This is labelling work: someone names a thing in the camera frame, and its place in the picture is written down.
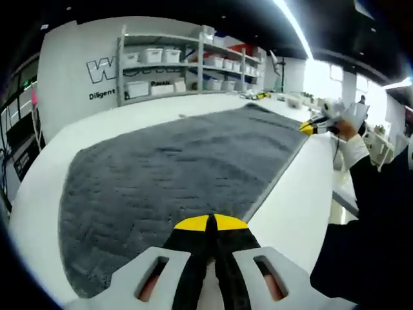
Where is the person's dark clothing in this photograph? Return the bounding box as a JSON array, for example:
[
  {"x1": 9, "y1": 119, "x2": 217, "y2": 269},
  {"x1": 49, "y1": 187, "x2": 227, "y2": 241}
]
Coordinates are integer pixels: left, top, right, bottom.
[{"x1": 309, "y1": 212, "x2": 413, "y2": 310}]

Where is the person's right hand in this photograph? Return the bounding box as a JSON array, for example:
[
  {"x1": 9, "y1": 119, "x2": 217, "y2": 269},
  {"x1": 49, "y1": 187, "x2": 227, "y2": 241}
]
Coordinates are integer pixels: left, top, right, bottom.
[{"x1": 332, "y1": 118, "x2": 361, "y2": 142}]

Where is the grey towel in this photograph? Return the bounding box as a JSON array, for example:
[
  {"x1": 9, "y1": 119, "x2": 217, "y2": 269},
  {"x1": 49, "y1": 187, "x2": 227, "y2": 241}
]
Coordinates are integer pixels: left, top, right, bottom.
[{"x1": 57, "y1": 102, "x2": 312, "y2": 300}]

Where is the small white box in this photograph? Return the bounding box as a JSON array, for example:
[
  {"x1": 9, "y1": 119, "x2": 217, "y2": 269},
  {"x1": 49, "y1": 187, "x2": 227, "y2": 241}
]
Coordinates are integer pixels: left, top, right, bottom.
[{"x1": 285, "y1": 93, "x2": 305, "y2": 111}]

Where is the white frame device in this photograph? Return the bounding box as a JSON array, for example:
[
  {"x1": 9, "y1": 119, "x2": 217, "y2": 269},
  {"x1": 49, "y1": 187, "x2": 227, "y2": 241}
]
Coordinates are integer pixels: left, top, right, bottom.
[{"x1": 364, "y1": 125, "x2": 395, "y2": 172}]

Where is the pile of yellow white tools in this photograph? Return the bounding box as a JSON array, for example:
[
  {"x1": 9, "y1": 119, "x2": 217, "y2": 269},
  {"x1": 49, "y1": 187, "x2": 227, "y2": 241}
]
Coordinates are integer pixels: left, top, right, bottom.
[{"x1": 240, "y1": 90, "x2": 272, "y2": 101}]

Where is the ceiling light strip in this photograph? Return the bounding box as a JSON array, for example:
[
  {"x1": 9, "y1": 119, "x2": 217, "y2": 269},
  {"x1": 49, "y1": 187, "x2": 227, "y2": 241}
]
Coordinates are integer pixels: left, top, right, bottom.
[{"x1": 273, "y1": 0, "x2": 314, "y2": 59}]

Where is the row of white storage bins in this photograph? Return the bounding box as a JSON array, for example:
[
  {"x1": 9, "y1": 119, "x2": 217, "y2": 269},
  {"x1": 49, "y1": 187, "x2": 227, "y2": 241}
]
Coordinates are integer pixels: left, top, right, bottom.
[{"x1": 124, "y1": 46, "x2": 263, "y2": 97}]

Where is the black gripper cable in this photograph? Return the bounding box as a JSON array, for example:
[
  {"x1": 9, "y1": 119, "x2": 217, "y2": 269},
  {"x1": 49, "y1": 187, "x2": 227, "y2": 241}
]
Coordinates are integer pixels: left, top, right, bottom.
[{"x1": 332, "y1": 134, "x2": 344, "y2": 169}]

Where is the black monitor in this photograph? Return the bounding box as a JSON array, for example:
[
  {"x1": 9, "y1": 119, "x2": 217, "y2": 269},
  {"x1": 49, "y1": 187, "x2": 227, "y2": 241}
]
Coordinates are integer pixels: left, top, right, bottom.
[{"x1": 5, "y1": 118, "x2": 37, "y2": 147}]

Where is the white metal stand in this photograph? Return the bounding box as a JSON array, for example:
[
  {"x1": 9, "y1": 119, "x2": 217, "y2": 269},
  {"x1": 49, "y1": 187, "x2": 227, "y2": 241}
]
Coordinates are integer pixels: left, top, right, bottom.
[{"x1": 30, "y1": 103, "x2": 46, "y2": 153}]

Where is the red blue banner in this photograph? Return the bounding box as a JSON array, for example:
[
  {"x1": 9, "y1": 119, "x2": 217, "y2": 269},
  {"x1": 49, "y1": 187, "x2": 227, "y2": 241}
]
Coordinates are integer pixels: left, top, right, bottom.
[{"x1": 212, "y1": 30, "x2": 259, "y2": 53}]

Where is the grey metal shelving unit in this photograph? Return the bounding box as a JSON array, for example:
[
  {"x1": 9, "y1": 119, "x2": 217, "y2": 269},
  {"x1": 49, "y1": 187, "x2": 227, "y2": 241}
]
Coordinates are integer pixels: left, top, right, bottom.
[{"x1": 116, "y1": 25, "x2": 269, "y2": 108}]

